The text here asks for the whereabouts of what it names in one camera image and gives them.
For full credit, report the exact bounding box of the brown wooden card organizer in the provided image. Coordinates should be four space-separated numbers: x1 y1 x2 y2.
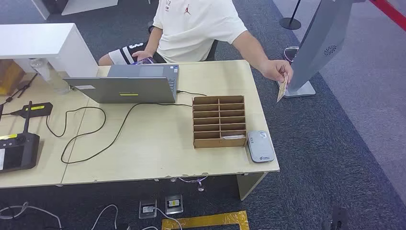
192 95 248 149

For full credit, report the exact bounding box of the yellow tape frame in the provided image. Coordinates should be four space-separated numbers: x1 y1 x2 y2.
161 210 250 230

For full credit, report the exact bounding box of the grey kiosk stand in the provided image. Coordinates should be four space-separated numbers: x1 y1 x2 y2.
276 0 367 98

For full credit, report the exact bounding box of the black laptop power cable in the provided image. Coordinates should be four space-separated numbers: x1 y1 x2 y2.
45 90 207 165

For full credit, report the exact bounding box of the metal floor socket box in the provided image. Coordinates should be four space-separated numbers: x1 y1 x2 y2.
165 194 184 215
139 199 158 219

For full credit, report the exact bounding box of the ID card with yellow picture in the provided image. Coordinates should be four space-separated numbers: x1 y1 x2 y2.
276 74 289 103

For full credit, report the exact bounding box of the person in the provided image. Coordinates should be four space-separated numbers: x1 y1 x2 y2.
98 0 294 84

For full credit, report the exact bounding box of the red barrier belt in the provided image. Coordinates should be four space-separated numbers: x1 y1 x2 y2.
369 0 406 33

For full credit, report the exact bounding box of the stanchion post with base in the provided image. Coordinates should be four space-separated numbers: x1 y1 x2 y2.
279 0 302 31

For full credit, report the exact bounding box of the clear cable loop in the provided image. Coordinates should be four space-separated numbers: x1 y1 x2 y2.
171 176 209 192

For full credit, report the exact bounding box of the brown cardboard box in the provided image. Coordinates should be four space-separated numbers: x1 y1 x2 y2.
0 59 26 96

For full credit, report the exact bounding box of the wooden desk leg panel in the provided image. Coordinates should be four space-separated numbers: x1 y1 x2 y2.
236 172 268 201

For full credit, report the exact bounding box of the grey laptop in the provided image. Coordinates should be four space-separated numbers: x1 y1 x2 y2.
63 64 180 104

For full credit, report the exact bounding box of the white desk shelf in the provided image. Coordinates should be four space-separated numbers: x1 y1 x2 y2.
0 23 100 79

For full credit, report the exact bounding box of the black remote controller with antenna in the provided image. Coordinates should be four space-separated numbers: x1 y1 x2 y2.
0 101 41 173

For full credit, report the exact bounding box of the person's left hand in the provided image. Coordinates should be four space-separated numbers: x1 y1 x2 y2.
260 59 294 84

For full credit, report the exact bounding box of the thin black cable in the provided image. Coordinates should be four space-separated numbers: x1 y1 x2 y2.
0 73 39 107

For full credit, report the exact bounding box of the person's right hand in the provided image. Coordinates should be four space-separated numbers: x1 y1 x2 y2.
131 50 154 62

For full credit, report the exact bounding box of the clear plastic water bottle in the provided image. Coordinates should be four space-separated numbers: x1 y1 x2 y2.
30 58 71 95

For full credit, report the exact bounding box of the white cabinet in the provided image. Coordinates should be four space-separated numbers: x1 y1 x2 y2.
31 0 119 20

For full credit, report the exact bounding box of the white floor cable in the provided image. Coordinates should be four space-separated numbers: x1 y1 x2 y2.
90 205 119 230
141 207 184 230
0 201 62 230

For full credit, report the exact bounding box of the dark shoe white sole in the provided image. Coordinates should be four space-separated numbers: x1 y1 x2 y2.
283 46 300 65

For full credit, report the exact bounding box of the black power adapter yellow label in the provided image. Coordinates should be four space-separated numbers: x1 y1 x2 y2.
10 102 54 119

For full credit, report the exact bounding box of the grey white card reader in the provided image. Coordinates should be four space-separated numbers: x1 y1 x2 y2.
247 130 276 163

